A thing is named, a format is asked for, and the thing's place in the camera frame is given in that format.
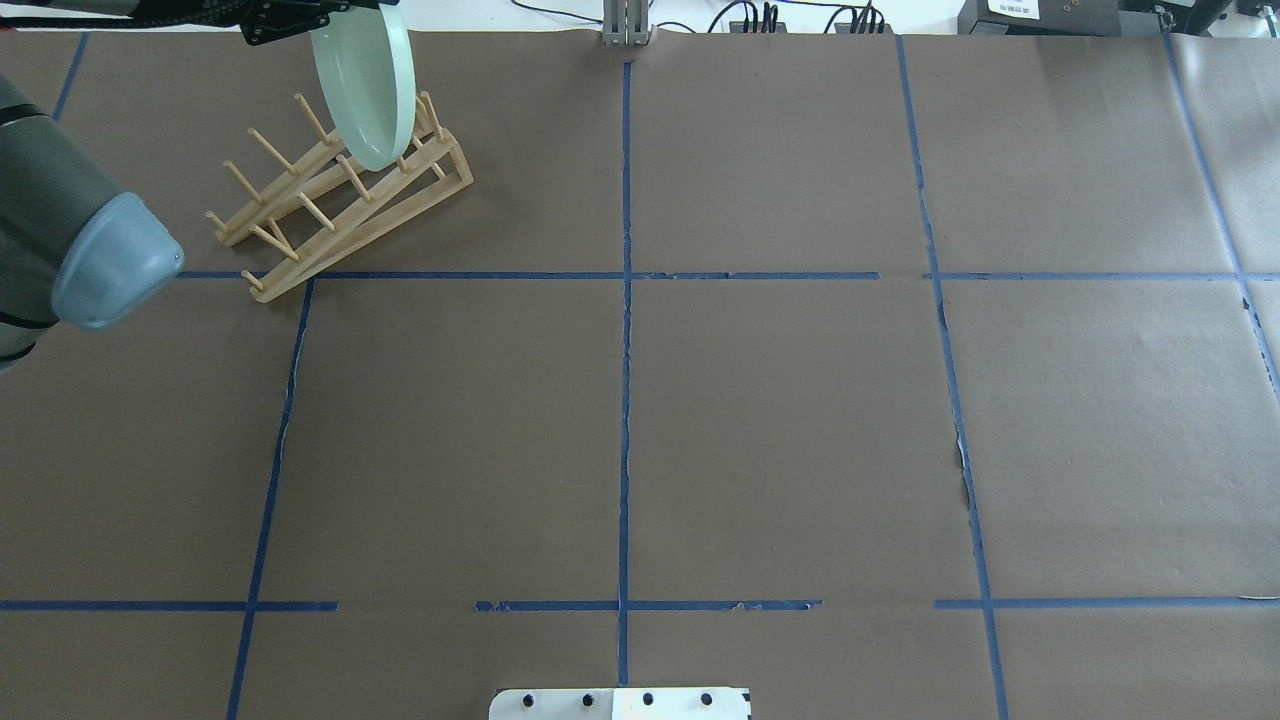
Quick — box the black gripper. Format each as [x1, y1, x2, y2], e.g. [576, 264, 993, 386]
[239, 1, 387, 46]

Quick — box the light green round plate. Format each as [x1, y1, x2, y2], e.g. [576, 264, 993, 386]
[310, 1, 416, 170]

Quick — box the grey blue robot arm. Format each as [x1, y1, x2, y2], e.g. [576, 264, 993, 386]
[3, 1, 413, 370]

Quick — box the wooden plate rack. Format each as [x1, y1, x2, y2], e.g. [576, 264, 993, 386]
[205, 91, 474, 304]

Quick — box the aluminium frame post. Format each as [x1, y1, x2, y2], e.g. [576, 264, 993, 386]
[602, 0, 653, 47]

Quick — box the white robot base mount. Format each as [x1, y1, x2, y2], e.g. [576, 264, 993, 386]
[488, 685, 753, 719]

